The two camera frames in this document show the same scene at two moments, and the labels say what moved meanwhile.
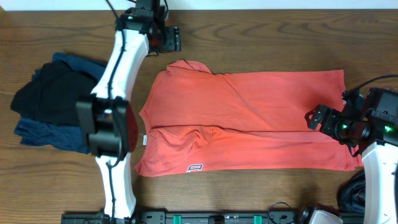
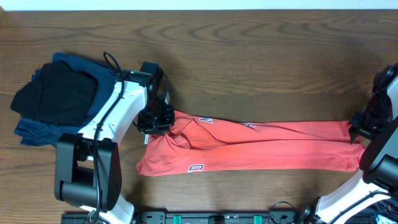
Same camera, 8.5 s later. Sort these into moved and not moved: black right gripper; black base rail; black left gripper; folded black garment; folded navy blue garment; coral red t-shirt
Moved: black left gripper; coral red t-shirt; black right gripper
Not moved: black base rail; folded navy blue garment; folded black garment
